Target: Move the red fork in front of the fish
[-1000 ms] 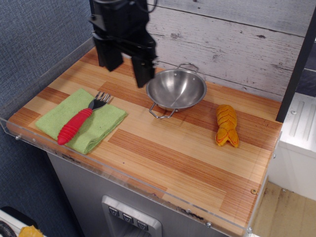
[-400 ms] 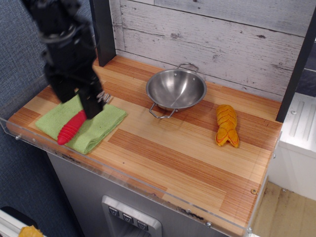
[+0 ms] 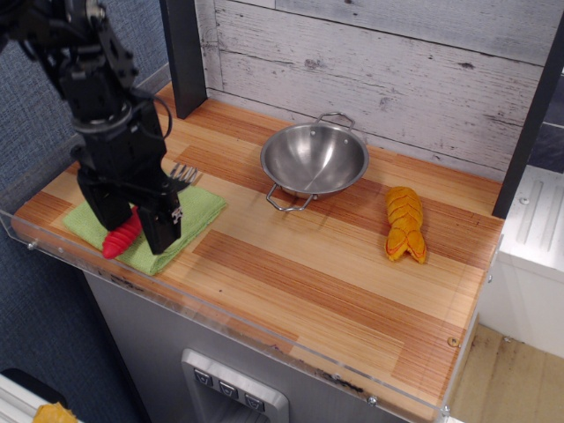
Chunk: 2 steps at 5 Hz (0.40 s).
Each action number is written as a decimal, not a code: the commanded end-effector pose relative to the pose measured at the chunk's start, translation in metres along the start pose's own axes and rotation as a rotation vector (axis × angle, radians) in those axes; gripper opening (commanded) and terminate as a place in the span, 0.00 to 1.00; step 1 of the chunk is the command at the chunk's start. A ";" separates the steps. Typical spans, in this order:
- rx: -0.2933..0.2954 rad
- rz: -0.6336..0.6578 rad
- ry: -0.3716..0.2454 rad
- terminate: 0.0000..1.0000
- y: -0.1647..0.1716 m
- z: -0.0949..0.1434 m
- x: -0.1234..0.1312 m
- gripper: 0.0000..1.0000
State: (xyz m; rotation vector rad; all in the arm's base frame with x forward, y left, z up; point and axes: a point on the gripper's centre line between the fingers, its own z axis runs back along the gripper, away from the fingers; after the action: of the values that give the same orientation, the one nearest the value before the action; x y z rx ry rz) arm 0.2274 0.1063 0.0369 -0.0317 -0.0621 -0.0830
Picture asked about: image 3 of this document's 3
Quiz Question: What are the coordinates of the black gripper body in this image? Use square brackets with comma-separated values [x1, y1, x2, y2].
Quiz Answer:
[71, 99, 180, 212]

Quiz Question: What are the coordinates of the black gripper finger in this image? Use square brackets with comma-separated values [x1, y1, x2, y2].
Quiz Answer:
[78, 175, 132, 231]
[137, 204, 182, 255]

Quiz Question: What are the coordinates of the red handled metal fork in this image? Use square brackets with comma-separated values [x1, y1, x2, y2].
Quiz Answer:
[102, 163, 198, 260]

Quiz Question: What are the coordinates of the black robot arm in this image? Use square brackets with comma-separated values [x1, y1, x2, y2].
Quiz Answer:
[1, 1, 182, 255]

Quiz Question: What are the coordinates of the orange felt toy fish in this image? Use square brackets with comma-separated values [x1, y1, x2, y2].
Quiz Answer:
[385, 186, 427, 263]

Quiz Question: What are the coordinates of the green folded cloth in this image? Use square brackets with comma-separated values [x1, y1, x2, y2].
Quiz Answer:
[63, 186, 226, 276]

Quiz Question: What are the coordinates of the clear acrylic edge guard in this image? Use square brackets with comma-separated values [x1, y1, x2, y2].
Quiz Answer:
[0, 65, 504, 423]

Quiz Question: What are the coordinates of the grey toy fridge cabinet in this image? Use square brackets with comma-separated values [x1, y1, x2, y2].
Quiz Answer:
[85, 273, 398, 422]

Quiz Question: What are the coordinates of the silver toy dispenser panel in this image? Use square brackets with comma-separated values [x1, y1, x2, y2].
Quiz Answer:
[182, 348, 290, 422]

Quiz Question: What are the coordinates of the yellow object bottom left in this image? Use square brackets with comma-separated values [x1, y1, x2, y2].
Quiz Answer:
[32, 403, 78, 423]

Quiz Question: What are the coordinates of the white toy sink unit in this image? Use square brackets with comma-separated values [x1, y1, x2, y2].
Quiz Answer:
[478, 166, 563, 357]

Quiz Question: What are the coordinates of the dark left shelf post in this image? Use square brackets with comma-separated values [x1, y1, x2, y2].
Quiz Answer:
[160, 0, 208, 119]

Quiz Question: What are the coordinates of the dark shelf post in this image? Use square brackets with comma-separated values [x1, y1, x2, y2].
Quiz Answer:
[492, 17, 563, 219]
[160, 0, 208, 119]

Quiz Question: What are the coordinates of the small steel two-handled pot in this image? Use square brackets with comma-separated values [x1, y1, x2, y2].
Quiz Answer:
[260, 112, 369, 212]

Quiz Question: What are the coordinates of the dark right shelf post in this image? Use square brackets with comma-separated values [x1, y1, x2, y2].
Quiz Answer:
[492, 17, 563, 219]

